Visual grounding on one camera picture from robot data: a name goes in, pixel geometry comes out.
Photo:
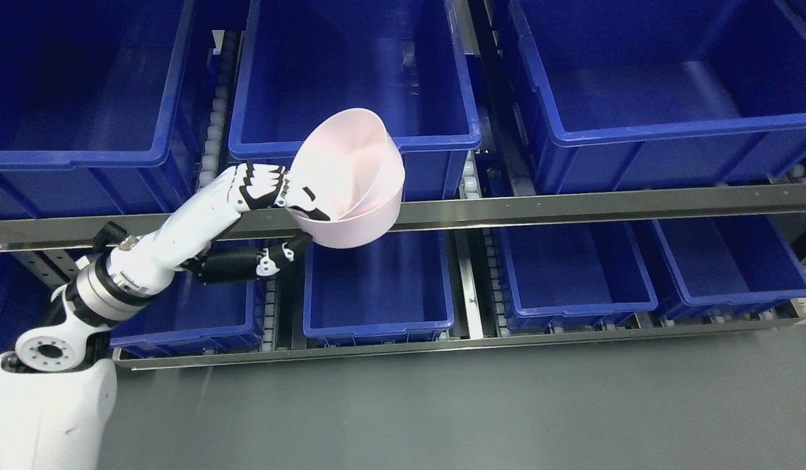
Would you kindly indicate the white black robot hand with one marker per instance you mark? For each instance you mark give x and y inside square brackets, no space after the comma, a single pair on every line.
[200,228]

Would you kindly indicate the blue bin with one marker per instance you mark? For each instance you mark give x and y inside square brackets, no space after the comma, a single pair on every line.
[626,95]
[91,107]
[709,266]
[572,275]
[187,318]
[394,290]
[303,61]

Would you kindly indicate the lower middle blue bin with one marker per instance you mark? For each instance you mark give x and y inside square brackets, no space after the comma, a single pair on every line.
[394,290]

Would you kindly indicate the upper left blue bin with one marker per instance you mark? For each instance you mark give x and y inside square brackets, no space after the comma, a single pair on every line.
[91,107]

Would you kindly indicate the upper right blue bin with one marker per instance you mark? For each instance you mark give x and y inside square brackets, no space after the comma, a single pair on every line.
[626,95]

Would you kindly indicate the pink bowl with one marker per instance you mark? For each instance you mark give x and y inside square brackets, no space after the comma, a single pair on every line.
[352,232]
[349,166]

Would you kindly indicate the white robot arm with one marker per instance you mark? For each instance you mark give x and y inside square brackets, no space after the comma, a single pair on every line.
[58,386]

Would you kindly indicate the lower right blue bin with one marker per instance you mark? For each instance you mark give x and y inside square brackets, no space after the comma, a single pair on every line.
[709,266]

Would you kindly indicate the lower left blue bin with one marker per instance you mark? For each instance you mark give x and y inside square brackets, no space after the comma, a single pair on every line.
[187,318]

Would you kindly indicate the metal shelf rack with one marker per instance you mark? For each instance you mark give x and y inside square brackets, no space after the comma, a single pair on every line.
[215,55]

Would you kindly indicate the upper middle blue bin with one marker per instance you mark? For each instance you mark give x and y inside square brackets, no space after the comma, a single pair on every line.
[303,61]

